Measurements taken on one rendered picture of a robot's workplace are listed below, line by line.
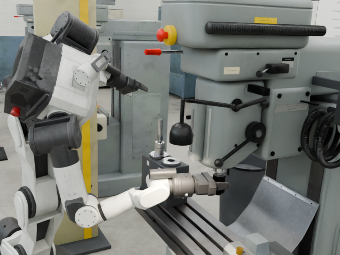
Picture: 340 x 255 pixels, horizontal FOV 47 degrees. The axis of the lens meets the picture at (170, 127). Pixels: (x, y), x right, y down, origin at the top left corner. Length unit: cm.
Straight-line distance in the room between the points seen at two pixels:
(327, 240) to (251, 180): 173
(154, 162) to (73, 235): 169
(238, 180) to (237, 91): 215
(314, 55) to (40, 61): 93
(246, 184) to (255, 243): 207
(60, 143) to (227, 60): 59
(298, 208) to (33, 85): 110
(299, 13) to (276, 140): 43
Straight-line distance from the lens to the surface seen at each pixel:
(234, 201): 348
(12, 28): 1017
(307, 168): 166
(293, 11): 135
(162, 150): 185
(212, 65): 122
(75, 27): 152
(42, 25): 286
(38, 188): 177
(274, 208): 176
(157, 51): 132
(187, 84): 873
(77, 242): 340
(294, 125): 146
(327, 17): 665
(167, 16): 127
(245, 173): 335
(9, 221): 226
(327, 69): 153
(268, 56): 131
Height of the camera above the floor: 182
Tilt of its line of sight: 16 degrees down
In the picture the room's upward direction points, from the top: 2 degrees clockwise
